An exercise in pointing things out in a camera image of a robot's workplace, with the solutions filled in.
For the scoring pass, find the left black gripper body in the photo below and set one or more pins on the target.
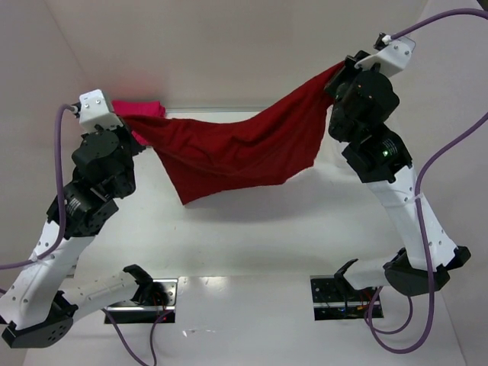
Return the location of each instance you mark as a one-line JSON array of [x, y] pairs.
[[132, 142]]

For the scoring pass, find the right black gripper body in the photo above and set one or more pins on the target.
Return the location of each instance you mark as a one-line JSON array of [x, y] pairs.
[[339, 81]]

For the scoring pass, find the dark red t-shirt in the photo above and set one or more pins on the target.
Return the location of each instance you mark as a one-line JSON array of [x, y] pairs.
[[203, 158]]

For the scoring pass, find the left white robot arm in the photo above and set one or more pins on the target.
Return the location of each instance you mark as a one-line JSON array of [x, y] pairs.
[[36, 310]]

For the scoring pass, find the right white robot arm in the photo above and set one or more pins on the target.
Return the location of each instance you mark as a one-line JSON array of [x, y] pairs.
[[382, 162]]

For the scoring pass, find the folded pink t-shirt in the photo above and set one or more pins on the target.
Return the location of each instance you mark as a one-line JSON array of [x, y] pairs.
[[153, 109]]

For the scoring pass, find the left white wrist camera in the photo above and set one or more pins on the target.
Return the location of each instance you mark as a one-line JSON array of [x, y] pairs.
[[97, 110]]

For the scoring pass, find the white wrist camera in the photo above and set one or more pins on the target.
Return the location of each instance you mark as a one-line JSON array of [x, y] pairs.
[[392, 56], [97, 110]]

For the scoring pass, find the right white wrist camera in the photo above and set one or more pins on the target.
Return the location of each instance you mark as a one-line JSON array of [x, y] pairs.
[[392, 56]]

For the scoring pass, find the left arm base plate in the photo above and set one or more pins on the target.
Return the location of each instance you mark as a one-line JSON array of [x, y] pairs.
[[161, 302]]

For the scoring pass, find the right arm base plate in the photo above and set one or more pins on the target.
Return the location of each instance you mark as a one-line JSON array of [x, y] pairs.
[[330, 304]]

